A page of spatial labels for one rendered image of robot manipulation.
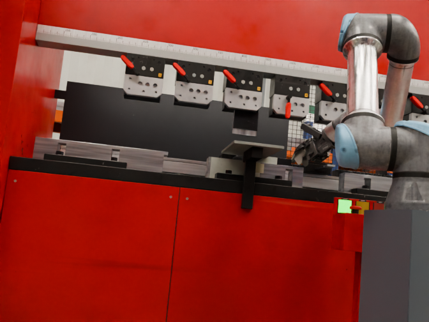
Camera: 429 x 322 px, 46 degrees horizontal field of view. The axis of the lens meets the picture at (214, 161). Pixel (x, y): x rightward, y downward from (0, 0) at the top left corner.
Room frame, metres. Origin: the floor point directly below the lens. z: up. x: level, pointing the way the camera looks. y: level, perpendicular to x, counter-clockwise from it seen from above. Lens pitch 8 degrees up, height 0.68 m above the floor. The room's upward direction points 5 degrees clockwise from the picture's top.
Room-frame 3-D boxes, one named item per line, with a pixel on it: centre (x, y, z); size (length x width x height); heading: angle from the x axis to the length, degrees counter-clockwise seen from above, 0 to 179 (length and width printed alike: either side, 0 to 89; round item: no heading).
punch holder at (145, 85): (1.94, 0.31, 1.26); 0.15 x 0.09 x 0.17; 98
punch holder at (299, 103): (2.03, -0.28, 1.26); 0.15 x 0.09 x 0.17; 98
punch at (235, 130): (2.01, -0.11, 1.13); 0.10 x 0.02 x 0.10; 98
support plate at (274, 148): (1.86, -0.13, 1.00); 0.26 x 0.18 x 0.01; 8
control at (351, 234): (1.69, -0.53, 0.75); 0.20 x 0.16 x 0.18; 90
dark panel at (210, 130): (2.48, 0.19, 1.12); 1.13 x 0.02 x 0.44; 98
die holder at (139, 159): (1.93, 0.43, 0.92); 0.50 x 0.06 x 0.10; 98
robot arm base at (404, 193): (1.28, -0.52, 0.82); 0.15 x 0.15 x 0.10
